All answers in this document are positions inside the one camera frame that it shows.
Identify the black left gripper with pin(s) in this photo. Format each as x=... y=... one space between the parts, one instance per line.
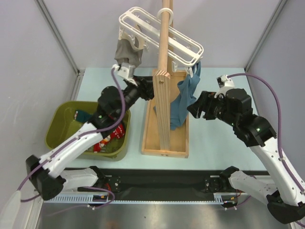
x=146 y=87

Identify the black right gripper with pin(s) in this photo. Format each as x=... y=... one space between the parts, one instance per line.
x=203 y=105

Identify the white plastic clip hanger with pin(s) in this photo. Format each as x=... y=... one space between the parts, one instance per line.
x=143 y=31

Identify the dark green christmas sock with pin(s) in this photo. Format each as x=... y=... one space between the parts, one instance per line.
x=82 y=116

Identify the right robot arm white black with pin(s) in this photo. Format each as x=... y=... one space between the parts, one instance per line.
x=284 y=200

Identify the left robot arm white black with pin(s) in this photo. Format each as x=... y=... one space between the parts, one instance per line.
x=48 y=174

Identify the wooden pole stand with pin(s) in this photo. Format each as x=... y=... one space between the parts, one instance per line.
x=161 y=81

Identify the light blue sock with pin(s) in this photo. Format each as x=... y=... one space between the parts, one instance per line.
x=185 y=97

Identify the grey beige sock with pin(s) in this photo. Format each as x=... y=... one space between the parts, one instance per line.
x=129 y=49

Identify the red santa christmas sock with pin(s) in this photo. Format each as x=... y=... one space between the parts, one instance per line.
x=100 y=146

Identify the olive green plastic bin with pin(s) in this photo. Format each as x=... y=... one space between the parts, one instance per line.
x=63 y=126

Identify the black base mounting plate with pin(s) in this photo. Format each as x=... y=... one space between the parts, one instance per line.
x=164 y=185

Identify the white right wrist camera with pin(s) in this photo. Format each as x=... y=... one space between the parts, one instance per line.
x=225 y=84

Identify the white slotted cable duct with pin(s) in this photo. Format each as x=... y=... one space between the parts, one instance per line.
x=101 y=199

